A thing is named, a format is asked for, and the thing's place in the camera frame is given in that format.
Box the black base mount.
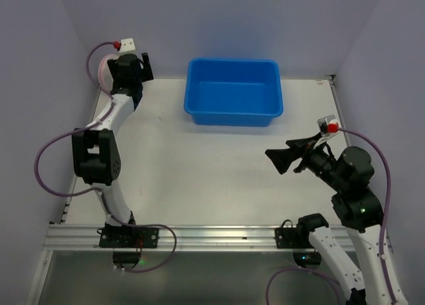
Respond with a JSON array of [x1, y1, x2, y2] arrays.
[[97, 224, 159, 270], [274, 219, 322, 269]]

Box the white mesh laundry bag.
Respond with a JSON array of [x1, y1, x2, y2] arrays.
[[98, 54, 118, 92]]

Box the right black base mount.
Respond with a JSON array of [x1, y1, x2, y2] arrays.
[[274, 219, 322, 269]]

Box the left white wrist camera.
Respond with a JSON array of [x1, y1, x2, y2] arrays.
[[112, 38, 136, 53]]

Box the blue plastic tub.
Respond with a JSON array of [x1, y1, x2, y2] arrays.
[[183, 58, 284, 127]]

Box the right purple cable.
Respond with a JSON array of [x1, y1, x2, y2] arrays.
[[265, 127, 399, 305]]

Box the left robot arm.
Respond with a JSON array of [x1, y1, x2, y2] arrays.
[[72, 52, 153, 227]]

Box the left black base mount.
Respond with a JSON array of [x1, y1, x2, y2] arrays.
[[97, 224, 159, 270]]

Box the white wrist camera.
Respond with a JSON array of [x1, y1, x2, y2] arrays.
[[317, 115, 340, 143], [112, 38, 136, 53]]

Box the aluminium mounting rail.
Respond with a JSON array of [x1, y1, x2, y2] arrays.
[[42, 223, 392, 253]]

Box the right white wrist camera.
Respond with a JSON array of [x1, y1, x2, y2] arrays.
[[317, 115, 340, 143]]

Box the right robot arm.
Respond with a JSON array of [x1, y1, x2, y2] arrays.
[[265, 134, 408, 304]]

